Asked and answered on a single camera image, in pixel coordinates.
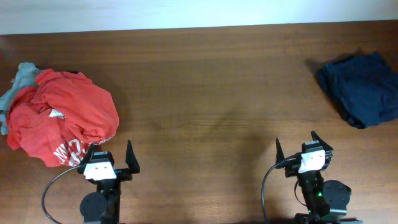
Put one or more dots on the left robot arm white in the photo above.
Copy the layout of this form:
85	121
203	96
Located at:
103	205

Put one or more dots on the grey t-shirt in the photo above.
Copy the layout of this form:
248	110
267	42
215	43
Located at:
25	77

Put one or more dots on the folded navy blue garment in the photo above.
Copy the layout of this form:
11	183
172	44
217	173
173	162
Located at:
363	88

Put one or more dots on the red t-shirt white print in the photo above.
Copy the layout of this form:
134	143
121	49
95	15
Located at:
59	118

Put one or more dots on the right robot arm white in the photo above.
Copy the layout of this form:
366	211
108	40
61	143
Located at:
325	200

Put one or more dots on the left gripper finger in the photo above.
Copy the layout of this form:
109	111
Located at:
131	159
88	156

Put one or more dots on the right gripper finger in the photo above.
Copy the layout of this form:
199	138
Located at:
280	158
316	137

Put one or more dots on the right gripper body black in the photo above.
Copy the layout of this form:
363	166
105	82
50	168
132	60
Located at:
291	167

